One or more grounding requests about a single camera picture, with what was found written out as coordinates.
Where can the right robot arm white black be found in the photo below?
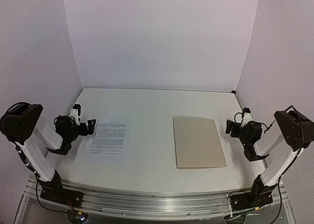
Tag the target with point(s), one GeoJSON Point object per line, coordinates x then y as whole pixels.
{"type": "Point", "coordinates": [291, 129]}

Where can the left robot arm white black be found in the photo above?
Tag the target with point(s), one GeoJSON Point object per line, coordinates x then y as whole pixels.
{"type": "Point", "coordinates": [24, 126]}

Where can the beige file folder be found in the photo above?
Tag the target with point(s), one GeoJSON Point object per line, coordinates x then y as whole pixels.
{"type": "Point", "coordinates": [197, 143]}

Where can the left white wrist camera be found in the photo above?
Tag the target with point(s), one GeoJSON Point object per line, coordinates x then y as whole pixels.
{"type": "Point", "coordinates": [75, 113]}

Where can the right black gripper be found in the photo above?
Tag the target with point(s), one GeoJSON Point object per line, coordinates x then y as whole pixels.
{"type": "Point", "coordinates": [229, 126]}

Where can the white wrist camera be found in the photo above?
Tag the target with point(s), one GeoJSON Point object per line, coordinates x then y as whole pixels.
{"type": "Point", "coordinates": [75, 113]}
{"type": "Point", "coordinates": [246, 116]}

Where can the printed paper sheet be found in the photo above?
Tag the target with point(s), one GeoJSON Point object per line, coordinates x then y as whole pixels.
{"type": "Point", "coordinates": [110, 141]}

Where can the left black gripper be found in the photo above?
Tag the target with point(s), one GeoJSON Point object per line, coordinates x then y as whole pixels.
{"type": "Point", "coordinates": [84, 131]}

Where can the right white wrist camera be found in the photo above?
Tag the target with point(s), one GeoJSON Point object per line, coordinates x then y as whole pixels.
{"type": "Point", "coordinates": [246, 116]}

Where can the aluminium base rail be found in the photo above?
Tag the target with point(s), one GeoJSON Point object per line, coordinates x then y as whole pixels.
{"type": "Point", "coordinates": [152, 206]}

